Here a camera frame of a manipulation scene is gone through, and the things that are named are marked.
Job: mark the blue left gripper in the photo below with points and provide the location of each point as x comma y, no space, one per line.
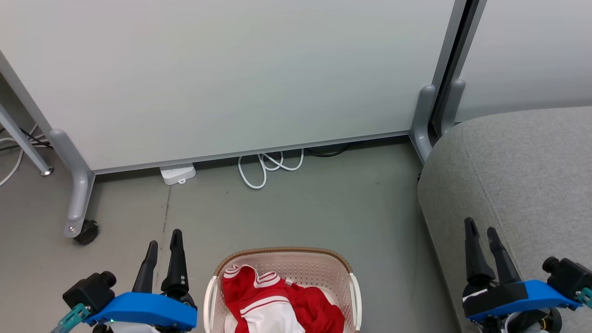
148,309

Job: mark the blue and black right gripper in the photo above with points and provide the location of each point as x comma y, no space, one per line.
513,298

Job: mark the red and white sports jersey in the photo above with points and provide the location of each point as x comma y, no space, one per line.
259,319

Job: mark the plain red cloth garment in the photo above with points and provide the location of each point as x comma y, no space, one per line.
319,310

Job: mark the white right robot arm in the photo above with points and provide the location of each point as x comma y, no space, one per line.
532,324

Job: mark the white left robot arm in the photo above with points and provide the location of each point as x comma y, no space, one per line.
129,329

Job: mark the grey fabric sofa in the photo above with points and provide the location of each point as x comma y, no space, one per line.
518,175

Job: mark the black caster wheel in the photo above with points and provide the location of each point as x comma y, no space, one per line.
88,232

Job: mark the white power strip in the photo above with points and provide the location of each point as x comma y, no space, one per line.
178,173

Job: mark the grey partition foot with caster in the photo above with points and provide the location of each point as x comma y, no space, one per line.
78,185

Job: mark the beige perforated laundry basket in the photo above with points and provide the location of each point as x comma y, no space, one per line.
300,268

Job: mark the grey metal table leg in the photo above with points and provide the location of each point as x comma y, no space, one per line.
23,143

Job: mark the large white partition panel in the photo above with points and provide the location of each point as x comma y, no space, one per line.
231,69

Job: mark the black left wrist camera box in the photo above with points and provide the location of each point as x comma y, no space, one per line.
90,291

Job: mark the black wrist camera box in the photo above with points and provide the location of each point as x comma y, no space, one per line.
566,277
90,291

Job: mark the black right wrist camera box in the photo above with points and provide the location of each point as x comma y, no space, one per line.
566,277

